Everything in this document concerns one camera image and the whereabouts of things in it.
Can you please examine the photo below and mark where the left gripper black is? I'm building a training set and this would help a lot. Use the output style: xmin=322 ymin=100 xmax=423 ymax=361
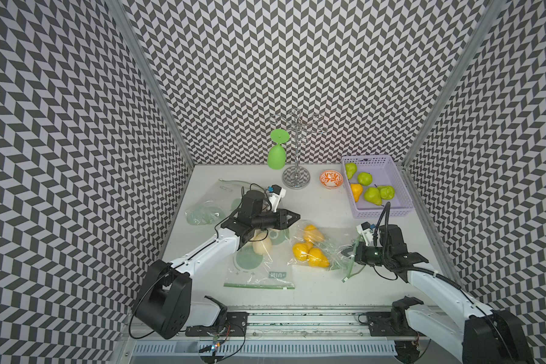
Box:
xmin=252 ymin=208 xmax=301 ymax=231

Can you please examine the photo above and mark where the yellow pear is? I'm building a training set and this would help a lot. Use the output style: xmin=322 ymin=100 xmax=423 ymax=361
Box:
xmin=350 ymin=184 xmax=364 ymax=203
xmin=308 ymin=247 xmax=330 ymax=268
xmin=303 ymin=224 xmax=325 ymax=244
xmin=292 ymin=243 xmax=311 ymax=262

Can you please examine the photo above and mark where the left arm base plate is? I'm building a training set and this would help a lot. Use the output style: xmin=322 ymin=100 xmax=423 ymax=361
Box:
xmin=185 ymin=312 xmax=249 ymax=338

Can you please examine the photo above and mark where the green pear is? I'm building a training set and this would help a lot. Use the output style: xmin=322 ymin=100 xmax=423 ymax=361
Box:
xmin=344 ymin=162 xmax=358 ymax=180
xmin=363 ymin=187 xmax=382 ymax=206
xmin=356 ymin=172 xmax=373 ymax=187
xmin=378 ymin=185 xmax=396 ymax=200

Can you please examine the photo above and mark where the green plastic goblet upside down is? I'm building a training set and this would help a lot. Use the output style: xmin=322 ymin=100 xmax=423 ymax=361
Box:
xmin=267 ymin=128 xmax=290 ymax=170

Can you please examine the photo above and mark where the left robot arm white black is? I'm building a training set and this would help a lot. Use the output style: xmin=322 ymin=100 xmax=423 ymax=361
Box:
xmin=131 ymin=184 xmax=300 ymax=339

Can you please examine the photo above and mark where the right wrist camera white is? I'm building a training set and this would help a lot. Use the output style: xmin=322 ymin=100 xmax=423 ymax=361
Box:
xmin=356 ymin=221 xmax=376 ymax=247

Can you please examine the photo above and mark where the orange patterned small bowl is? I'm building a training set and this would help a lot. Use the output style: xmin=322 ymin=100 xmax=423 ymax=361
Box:
xmin=319 ymin=170 xmax=344 ymax=190

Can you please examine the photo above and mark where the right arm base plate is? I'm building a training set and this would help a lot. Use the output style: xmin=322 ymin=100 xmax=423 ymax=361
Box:
xmin=364 ymin=310 xmax=425 ymax=338

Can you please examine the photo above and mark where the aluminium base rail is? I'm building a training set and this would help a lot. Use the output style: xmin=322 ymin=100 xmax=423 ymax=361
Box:
xmin=110 ymin=306 xmax=459 ymax=363

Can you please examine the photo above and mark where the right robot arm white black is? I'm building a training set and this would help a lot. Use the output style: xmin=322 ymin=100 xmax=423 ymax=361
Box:
xmin=341 ymin=204 xmax=534 ymax=363

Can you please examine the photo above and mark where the zip bag with beige fruit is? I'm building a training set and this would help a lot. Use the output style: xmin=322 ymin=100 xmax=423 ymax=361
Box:
xmin=224 ymin=229 xmax=295 ymax=290

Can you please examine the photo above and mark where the zip bag with green pears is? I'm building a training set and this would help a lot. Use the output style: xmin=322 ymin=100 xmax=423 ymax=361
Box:
xmin=185 ymin=179 xmax=250 ymax=226

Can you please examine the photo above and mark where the purple plastic basket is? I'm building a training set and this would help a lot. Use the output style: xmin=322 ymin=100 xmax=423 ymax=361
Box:
xmin=341 ymin=155 xmax=414 ymax=218

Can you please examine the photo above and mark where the zip bag with orange fruit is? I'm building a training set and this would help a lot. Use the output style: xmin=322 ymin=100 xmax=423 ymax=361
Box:
xmin=289 ymin=221 xmax=364 ymax=283

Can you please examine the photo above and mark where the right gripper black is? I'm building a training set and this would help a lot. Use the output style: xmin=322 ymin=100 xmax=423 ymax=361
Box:
xmin=340 ymin=241 xmax=391 ymax=266

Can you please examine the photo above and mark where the chrome mug tree stand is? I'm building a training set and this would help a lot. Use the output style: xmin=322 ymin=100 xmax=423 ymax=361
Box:
xmin=272 ymin=109 xmax=326 ymax=190

